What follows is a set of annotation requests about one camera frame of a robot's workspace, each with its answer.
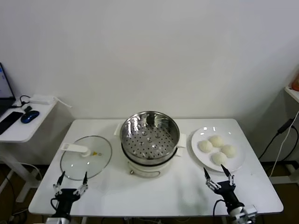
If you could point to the black keyboard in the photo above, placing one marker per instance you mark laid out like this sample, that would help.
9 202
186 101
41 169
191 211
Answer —
9 121

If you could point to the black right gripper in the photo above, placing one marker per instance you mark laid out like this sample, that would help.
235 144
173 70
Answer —
227 192

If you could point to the orange object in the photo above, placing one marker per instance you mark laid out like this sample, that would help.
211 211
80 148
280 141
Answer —
295 84

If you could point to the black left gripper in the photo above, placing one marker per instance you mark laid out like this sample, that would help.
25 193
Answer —
66 194

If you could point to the white steamed baozi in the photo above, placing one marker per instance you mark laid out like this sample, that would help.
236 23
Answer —
216 141
229 150
205 146
219 158

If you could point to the white round plate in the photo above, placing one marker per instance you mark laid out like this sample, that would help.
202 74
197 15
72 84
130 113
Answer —
203 134

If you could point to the blue computer mouse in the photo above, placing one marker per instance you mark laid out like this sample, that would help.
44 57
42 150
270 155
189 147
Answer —
30 116

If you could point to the white desk foot bar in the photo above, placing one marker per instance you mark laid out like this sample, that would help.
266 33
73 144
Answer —
283 179

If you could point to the stainless steel steamer basket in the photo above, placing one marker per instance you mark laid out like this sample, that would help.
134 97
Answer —
149 137

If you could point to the white side table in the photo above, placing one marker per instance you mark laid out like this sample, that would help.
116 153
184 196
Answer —
23 133

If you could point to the black laptop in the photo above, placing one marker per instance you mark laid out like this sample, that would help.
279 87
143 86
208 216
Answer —
4 86

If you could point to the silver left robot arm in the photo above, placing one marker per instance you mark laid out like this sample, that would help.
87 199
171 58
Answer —
57 221

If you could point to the white electric cooking pot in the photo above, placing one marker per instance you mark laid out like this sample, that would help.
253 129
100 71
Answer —
144 171

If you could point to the small black dongle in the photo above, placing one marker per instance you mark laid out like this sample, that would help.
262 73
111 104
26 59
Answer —
27 108

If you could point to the white shelf board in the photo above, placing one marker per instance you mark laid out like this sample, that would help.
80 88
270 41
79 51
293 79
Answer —
293 93

